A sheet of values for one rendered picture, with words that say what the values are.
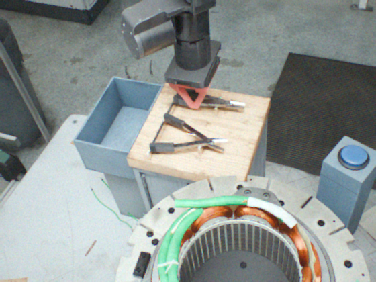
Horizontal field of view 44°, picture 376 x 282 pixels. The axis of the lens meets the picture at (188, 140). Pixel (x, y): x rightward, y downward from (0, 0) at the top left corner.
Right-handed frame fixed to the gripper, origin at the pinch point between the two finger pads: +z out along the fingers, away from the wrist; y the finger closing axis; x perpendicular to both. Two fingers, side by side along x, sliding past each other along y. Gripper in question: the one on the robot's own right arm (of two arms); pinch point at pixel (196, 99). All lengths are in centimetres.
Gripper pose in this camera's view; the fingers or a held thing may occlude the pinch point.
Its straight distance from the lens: 80.6
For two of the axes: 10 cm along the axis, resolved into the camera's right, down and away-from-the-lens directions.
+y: -3.1, 7.5, -5.9
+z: 0.7, 6.4, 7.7
